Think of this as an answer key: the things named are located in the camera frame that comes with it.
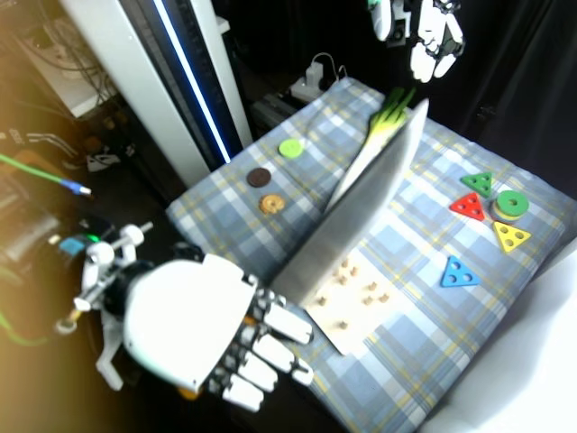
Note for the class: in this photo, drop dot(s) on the green sandwich cookie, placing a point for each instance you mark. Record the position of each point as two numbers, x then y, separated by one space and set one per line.
290 148

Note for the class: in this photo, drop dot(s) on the white robot body cover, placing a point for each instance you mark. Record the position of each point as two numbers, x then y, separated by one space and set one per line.
518 361

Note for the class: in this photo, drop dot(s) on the blue plaid cloth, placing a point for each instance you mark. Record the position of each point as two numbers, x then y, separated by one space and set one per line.
405 361

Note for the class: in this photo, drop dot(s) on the brown sandwich cookie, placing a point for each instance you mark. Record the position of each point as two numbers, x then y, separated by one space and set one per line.
259 177

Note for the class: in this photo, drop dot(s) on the white power strip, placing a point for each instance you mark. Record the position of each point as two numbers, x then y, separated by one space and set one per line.
306 88

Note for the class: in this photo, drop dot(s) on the yellow triangle block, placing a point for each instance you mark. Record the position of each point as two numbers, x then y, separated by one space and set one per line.
518 236

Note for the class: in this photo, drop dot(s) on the red triangle block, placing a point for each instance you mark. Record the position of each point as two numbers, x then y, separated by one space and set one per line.
464 211

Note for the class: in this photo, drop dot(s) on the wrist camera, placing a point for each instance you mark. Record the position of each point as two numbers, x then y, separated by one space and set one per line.
399 34

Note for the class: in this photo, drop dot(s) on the white column with blue strip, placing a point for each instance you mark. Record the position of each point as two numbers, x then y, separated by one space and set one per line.
126 90

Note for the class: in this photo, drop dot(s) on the wooden peg board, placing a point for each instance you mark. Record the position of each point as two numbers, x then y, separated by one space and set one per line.
356 315

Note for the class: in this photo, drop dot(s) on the green leek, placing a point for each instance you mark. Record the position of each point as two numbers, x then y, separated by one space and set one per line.
383 124

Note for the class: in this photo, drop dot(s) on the yellow butter cookie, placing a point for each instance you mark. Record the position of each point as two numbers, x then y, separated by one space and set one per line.
272 204

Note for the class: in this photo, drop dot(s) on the green triangle block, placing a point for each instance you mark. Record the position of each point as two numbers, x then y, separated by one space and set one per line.
479 185

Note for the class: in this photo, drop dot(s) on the blue triangle block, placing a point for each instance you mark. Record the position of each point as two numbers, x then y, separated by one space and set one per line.
460 280

